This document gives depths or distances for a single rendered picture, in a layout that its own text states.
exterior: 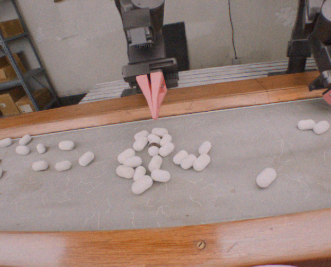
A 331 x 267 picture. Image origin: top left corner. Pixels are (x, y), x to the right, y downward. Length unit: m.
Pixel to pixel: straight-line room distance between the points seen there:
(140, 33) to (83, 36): 2.32
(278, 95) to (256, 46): 2.00
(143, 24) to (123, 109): 0.26
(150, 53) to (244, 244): 0.32
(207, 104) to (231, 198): 0.27
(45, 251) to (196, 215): 0.20
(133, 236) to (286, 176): 0.24
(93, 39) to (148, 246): 2.46
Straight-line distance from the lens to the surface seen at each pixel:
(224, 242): 0.25
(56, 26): 2.77
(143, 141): 0.41
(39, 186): 0.46
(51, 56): 2.92
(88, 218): 0.35
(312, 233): 0.28
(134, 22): 0.35
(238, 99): 0.53
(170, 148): 0.38
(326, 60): 0.49
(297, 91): 0.58
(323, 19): 0.47
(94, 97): 0.97
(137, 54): 0.39
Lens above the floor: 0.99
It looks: 34 degrees down
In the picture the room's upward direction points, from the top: 12 degrees counter-clockwise
